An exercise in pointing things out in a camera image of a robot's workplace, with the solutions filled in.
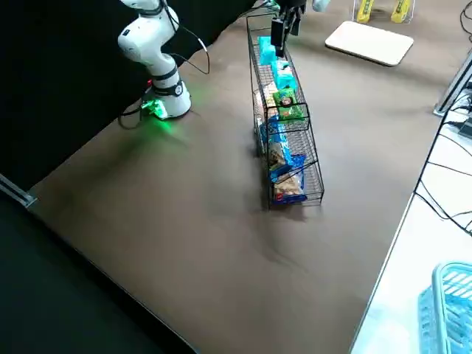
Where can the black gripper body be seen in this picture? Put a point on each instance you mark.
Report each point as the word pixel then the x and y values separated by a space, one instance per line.
pixel 291 6

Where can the teal chips packet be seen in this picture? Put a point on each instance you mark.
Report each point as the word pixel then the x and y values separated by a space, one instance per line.
pixel 284 77
pixel 266 49

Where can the white rectangular tray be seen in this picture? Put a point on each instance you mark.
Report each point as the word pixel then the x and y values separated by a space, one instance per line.
pixel 368 42

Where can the green chips packet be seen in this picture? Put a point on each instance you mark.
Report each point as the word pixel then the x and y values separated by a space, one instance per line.
pixel 287 105

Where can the clear acrylic shelf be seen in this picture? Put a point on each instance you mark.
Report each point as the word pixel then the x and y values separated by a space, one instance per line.
pixel 381 19

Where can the yellow label tea bottle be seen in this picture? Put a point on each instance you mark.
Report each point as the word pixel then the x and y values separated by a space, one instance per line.
pixel 401 11
pixel 365 11

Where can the blue cracker packet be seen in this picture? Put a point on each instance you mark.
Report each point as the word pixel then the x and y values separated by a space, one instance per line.
pixel 289 190

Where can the light blue plastic basket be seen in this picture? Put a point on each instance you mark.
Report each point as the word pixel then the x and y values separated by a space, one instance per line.
pixel 442 280

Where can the silver aluminium post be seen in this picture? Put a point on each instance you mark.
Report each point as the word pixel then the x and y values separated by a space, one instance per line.
pixel 455 85

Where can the aluminium frame rail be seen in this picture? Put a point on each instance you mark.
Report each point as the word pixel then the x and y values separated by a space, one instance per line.
pixel 18 193

